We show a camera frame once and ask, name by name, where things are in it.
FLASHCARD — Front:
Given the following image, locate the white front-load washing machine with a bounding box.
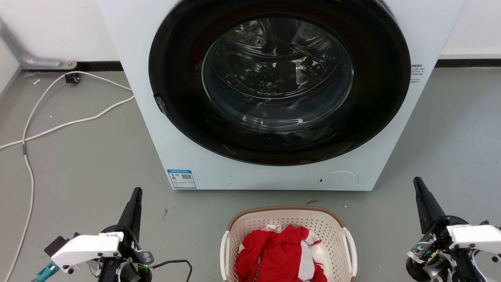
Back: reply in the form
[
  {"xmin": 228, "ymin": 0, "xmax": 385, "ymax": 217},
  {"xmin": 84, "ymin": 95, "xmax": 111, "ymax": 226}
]
[{"xmin": 97, "ymin": 0, "xmax": 467, "ymax": 192}]

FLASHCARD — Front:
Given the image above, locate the black round washer door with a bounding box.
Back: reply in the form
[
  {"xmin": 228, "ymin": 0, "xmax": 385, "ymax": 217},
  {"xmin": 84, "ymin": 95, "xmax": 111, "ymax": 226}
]
[{"xmin": 148, "ymin": 0, "xmax": 411, "ymax": 166}]

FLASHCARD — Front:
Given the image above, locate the white hose cable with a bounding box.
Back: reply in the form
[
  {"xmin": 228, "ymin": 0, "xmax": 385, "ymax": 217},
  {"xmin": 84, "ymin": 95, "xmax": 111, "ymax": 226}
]
[{"xmin": 0, "ymin": 95, "xmax": 135, "ymax": 150}]

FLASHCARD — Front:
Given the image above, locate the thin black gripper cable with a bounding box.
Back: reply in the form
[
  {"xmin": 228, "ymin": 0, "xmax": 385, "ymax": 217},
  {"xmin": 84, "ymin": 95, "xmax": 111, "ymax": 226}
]
[{"xmin": 151, "ymin": 259, "xmax": 193, "ymax": 282}]

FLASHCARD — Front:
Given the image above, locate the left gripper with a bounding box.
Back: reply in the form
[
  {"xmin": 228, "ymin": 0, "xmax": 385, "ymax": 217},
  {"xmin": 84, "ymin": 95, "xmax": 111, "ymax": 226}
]
[{"xmin": 94, "ymin": 187, "xmax": 155, "ymax": 282}]

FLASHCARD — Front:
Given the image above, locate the red and white garment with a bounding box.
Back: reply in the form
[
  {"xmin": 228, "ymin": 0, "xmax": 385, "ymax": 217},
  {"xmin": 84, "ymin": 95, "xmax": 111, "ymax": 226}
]
[{"xmin": 235, "ymin": 224, "xmax": 328, "ymax": 282}]

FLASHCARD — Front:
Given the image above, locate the long white power cable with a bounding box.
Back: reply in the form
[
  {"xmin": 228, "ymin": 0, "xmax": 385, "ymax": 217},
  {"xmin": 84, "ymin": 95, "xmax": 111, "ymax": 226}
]
[{"xmin": 3, "ymin": 71, "xmax": 133, "ymax": 282}]

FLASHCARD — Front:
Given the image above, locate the blue energy label sticker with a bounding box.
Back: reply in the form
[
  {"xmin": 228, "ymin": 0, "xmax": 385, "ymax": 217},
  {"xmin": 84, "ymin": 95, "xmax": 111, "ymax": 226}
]
[{"xmin": 167, "ymin": 169, "xmax": 197, "ymax": 189}]

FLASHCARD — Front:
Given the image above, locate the grey wall pipe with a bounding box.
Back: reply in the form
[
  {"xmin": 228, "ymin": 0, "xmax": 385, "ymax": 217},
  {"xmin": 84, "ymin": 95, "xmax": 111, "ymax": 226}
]
[{"xmin": 0, "ymin": 18, "xmax": 77, "ymax": 70}]

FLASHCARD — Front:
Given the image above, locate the small printed text sticker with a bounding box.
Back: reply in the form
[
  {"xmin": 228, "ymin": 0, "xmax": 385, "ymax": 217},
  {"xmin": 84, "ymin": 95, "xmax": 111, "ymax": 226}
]
[{"xmin": 410, "ymin": 64, "xmax": 425, "ymax": 83}]

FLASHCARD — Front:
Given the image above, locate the cream perforated laundry basket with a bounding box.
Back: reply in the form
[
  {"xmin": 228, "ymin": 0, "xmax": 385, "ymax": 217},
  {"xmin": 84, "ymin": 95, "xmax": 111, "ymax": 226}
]
[{"xmin": 220, "ymin": 206, "xmax": 358, "ymax": 282}]

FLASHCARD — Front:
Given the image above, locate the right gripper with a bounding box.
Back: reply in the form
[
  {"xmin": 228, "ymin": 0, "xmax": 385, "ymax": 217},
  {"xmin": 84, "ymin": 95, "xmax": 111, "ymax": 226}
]
[{"xmin": 405, "ymin": 177, "xmax": 480, "ymax": 282}]

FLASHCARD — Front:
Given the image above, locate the teal connector cable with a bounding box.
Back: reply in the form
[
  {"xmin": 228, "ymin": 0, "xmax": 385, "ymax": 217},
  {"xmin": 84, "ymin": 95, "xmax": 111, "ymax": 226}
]
[{"xmin": 32, "ymin": 262, "xmax": 60, "ymax": 282}]

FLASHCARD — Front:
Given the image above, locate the round white filter cover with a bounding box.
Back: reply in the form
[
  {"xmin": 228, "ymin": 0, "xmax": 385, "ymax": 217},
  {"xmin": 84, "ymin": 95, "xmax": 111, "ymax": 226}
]
[{"xmin": 317, "ymin": 171, "xmax": 359, "ymax": 190}]

